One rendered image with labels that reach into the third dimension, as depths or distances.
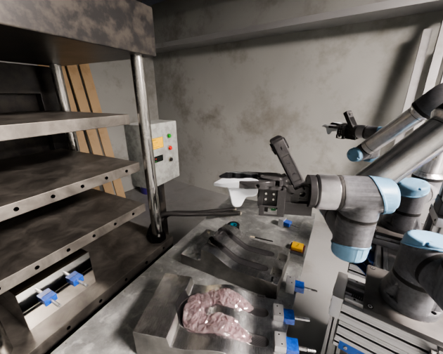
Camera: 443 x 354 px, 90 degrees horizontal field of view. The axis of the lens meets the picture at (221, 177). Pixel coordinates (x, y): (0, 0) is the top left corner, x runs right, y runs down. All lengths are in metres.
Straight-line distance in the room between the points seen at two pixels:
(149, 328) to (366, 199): 0.75
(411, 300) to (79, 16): 1.35
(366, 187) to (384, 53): 2.54
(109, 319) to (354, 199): 0.98
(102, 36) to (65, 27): 0.13
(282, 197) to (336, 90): 2.58
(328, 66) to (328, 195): 2.61
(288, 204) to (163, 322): 0.62
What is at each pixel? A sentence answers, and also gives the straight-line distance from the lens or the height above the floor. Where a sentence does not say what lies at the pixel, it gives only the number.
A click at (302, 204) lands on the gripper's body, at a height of 1.41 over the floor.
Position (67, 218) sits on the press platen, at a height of 1.04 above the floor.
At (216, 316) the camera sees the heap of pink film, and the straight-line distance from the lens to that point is 0.91.
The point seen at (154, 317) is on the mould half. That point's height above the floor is 0.91.
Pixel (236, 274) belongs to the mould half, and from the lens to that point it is 1.11.
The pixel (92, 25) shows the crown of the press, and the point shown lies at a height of 1.86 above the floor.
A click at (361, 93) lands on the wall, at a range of 2.97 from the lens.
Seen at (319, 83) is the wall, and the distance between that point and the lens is 3.03.
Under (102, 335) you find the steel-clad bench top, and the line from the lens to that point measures 1.10.
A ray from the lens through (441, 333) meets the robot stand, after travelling 0.93.
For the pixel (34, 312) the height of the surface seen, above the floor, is 0.85.
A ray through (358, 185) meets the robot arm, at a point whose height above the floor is 1.46.
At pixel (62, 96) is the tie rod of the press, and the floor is 1.62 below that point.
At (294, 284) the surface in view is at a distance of 1.13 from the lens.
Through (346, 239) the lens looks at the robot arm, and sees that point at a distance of 0.56.
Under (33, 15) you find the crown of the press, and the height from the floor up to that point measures 1.85.
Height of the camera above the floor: 1.63
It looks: 20 degrees down
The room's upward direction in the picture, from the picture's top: straight up
